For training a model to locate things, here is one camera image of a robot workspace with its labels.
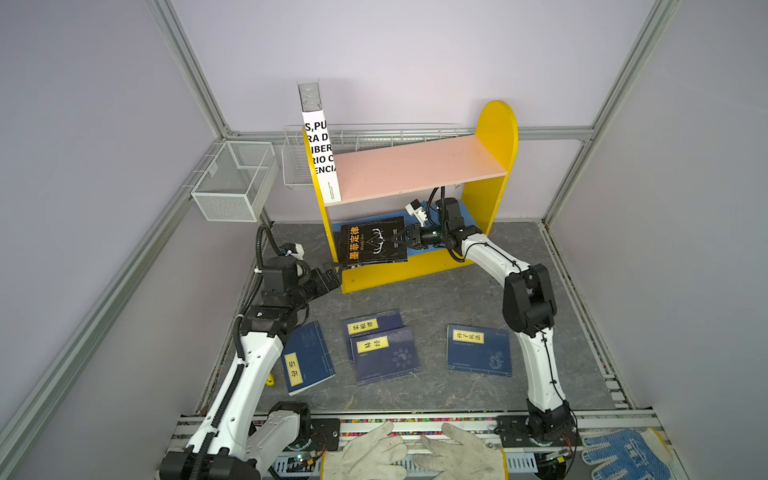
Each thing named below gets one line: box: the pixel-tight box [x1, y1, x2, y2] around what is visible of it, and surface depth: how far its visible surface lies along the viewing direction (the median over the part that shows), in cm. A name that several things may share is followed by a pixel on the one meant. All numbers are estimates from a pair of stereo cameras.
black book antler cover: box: [339, 216, 408, 265], surface depth 92 cm
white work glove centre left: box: [326, 421, 407, 480], surface depth 72 cm
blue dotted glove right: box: [581, 427, 673, 480], surface depth 72 cm
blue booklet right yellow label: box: [446, 324, 513, 377], surface depth 88 cm
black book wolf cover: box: [338, 256, 409, 273], surface depth 89 cm
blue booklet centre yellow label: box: [350, 326, 422, 386], surface depth 87 cm
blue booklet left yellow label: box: [282, 320, 336, 396], surface depth 86 cm
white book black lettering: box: [297, 80, 342, 205], surface depth 60 cm
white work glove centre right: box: [414, 423, 505, 480], surface depth 72 cm
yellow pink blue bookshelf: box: [302, 101, 518, 293], surface depth 80 cm
